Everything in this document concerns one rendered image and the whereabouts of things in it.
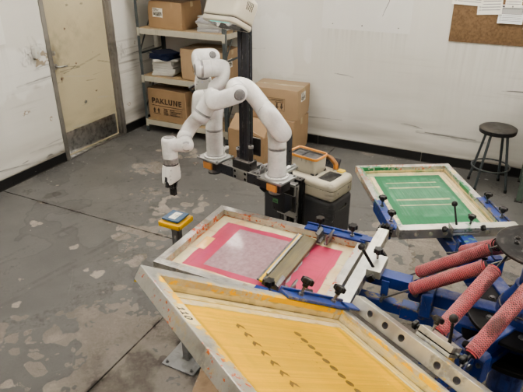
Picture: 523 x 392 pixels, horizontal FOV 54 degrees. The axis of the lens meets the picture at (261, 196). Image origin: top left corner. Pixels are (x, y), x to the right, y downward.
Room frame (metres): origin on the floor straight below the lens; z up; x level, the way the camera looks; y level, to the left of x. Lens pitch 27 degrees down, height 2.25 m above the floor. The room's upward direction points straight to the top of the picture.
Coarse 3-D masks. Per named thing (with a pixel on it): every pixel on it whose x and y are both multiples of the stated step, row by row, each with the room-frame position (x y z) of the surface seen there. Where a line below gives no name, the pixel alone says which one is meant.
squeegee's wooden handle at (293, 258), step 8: (304, 240) 2.03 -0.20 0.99; (312, 240) 2.04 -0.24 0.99; (296, 248) 1.97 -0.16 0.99; (304, 248) 1.98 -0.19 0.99; (288, 256) 1.90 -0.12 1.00; (296, 256) 1.91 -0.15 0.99; (304, 256) 1.93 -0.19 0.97; (280, 264) 1.84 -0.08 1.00; (288, 264) 1.84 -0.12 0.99; (296, 264) 1.85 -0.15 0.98; (272, 272) 1.78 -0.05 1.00; (280, 272) 1.78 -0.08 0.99; (288, 272) 1.79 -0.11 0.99; (272, 288) 1.71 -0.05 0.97
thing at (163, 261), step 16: (224, 208) 2.35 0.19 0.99; (208, 224) 2.20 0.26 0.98; (272, 224) 2.22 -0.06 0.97; (288, 224) 2.19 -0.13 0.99; (192, 240) 2.08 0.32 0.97; (336, 240) 2.07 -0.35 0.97; (352, 240) 2.04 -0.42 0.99; (160, 256) 1.91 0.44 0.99; (176, 256) 1.96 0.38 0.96; (352, 256) 1.91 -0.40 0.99; (192, 272) 1.79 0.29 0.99; (208, 272) 1.79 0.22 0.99; (352, 272) 1.83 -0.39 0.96
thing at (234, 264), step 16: (192, 256) 1.96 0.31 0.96; (208, 256) 1.96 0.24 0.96; (224, 256) 1.96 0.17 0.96; (240, 256) 1.96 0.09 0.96; (256, 256) 1.96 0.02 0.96; (224, 272) 1.84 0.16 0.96; (240, 272) 1.84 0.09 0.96; (256, 272) 1.84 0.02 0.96; (304, 272) 1.84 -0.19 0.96; (320, 272) 1.84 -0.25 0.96
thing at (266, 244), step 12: (228, 228) 2.21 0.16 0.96; (240, 228) 2.21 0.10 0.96; (216, 240) 2.10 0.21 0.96; (228, 240) 2.10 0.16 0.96; (240, 240) 2.10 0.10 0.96; (252, 240) 2.10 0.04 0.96; (264, 240) 2.10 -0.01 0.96; (276, 240) 2.10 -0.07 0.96; (288, 240) 2.10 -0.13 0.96; (252, 252) 1.99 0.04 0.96; (264, 252) 1.99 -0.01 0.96; (276, 252) 1.99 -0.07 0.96; (312, 252) 1.99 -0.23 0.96; (324, 252) 1.99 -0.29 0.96; (336, 252) 1.99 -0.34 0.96; (312, 264) 1.89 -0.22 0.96; (324, 264) 1.89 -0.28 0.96
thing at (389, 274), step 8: (384, 272) 1.71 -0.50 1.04; (392, 272) 1.71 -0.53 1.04; (400, 272) 1.71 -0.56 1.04; (376, 280) 1.70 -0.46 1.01; (392, 280) 1.67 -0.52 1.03; (400, 280) 1.66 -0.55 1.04; (408, 280) 1.66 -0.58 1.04; (392, 288) 1.67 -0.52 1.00; (400, 288) 1.66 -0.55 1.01; (408, 288) 1.64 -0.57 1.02
